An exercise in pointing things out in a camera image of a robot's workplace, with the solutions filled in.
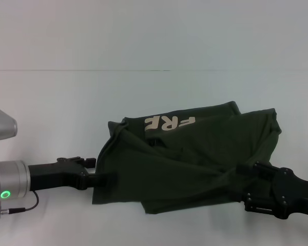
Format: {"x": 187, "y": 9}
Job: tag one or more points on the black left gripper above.
{"x": 54, "y": 175}

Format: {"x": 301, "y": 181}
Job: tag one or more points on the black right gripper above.
{"x": 295, "y": 192}

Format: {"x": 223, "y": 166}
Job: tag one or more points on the dark green shirt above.
{"x": 195, "y": 159}

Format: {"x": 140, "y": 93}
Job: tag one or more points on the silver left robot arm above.
{"x": 7, "y": 182}

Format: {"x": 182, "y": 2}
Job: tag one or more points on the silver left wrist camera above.
{"x": 1, "y": 126}

